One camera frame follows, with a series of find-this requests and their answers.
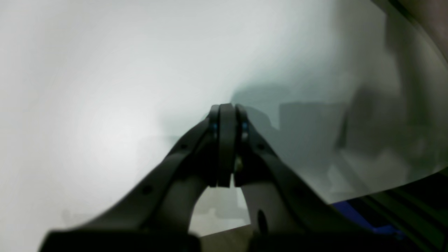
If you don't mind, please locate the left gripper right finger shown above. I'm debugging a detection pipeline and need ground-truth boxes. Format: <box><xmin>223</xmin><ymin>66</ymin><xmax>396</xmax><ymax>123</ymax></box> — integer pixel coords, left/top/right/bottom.
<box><xmin>228</xmin><ymin>105</ymin><xmax>406</xmax><ymax>252</ymax></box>

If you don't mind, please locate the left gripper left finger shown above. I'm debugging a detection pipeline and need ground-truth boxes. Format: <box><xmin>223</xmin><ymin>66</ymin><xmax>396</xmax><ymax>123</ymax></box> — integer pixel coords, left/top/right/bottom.
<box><xmin>40</xmin><ymin>105</ymin><xmax>230</xmax><ymax>252</ymax></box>

